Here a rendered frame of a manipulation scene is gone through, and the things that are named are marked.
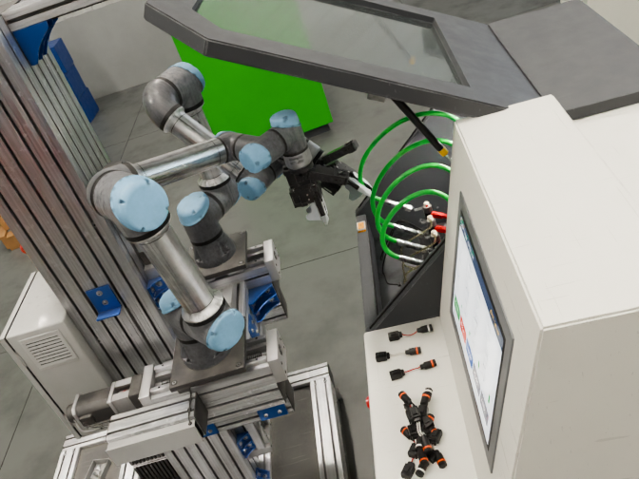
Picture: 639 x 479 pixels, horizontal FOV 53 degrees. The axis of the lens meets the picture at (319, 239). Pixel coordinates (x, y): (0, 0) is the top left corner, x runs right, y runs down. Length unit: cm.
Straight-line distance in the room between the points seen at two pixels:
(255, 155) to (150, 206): 34
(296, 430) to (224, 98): 309
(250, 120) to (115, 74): 374
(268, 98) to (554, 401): 439
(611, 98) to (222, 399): 130
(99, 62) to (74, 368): 684
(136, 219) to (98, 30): 722
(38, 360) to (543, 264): 155
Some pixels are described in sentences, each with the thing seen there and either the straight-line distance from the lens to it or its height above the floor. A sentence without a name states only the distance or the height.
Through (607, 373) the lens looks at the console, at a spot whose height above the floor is 143.
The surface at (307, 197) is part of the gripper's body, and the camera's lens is 181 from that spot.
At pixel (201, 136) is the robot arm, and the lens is 197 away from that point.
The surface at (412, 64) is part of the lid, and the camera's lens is 165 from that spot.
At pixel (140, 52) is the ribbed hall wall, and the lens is 858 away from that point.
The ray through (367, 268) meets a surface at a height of 95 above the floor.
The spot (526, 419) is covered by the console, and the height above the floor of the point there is 137.
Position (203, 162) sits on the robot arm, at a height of 155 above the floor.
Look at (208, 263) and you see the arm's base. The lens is 225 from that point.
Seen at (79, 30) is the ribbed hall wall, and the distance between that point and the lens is 865.
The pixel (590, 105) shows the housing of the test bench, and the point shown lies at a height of 150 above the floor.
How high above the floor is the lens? 221
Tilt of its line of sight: 33 degrees down
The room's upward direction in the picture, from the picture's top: 20 degrees counter-clockwise
